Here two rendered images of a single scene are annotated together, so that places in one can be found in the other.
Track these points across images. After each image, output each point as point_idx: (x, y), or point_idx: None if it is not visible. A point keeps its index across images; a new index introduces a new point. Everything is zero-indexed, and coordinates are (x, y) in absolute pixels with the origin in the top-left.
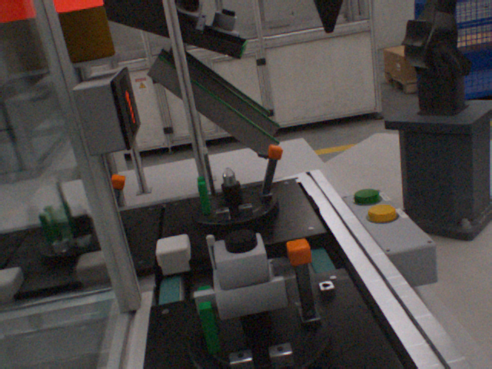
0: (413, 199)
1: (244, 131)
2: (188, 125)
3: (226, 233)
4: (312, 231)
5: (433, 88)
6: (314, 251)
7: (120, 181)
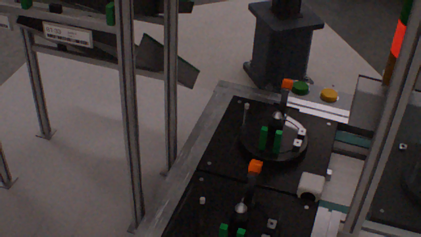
0: (281, 75)
1: (184, 74)
2: (173, 89)
3: (303, 156)
4: (333, 125)
5: (293, 2)
6: (337, 135)
7: (262, 164)
